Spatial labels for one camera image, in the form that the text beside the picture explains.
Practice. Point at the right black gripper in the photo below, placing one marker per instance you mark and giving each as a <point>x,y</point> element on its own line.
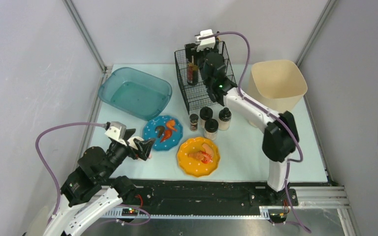
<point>193,50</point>

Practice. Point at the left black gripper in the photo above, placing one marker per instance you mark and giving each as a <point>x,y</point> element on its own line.
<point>134,146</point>

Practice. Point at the brown sauce bottle black cap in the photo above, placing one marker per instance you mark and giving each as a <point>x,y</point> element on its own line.
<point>192,72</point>

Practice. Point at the small spice jar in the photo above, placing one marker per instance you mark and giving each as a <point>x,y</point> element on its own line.
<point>193,118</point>

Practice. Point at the white-bead shaker jar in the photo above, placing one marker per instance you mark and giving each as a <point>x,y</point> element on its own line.
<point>211,127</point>
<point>205,114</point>

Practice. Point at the white powder dispenser bottle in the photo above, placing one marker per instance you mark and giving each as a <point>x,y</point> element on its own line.
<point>225,116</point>

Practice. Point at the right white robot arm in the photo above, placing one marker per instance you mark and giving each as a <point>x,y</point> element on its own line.
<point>280,135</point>

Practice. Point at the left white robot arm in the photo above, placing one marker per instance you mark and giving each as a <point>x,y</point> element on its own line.
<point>73,212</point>

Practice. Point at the pink white mug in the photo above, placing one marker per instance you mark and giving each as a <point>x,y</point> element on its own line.
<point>132,147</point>

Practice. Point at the dark toy shrimp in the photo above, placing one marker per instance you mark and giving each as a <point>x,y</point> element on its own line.
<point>159,130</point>

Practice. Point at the blue polka dot plate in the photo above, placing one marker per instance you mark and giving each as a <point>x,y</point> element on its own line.
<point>149,132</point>

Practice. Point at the red toy shrimp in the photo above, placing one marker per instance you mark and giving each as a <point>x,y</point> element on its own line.
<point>166,135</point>

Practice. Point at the orange toy shrimp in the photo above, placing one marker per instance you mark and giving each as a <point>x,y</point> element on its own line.
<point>171,125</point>

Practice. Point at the teal plastic tub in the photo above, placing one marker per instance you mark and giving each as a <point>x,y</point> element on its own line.
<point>135,92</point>

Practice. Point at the yellow polka dot plate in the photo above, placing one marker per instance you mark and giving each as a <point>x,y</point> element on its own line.
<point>193,167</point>

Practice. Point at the red toy food piece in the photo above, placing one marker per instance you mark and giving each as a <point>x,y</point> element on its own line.
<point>201,156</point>

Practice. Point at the peach toy food slice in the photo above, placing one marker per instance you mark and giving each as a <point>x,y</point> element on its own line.
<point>208,149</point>

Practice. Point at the beige waste bin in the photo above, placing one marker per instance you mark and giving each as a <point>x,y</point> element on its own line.
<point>277,84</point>

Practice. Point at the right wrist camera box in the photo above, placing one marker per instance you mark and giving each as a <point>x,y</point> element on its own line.
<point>205,40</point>

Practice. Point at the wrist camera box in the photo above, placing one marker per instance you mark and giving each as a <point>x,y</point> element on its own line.
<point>116,131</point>
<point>205,40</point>

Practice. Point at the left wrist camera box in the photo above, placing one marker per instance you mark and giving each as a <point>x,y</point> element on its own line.
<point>116,131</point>

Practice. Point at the black wire rack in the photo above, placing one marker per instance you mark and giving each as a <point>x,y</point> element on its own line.
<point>196,97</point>

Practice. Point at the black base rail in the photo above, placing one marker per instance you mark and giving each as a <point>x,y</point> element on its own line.
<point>207,198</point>

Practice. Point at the left aluminium frame post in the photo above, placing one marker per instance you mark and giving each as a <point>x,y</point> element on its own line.
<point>78,21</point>

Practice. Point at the aluminium frame post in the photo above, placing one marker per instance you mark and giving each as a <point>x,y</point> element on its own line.
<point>78,21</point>
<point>317,29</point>

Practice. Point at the right aluminium frame post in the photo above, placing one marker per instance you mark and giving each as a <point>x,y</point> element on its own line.
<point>317,29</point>

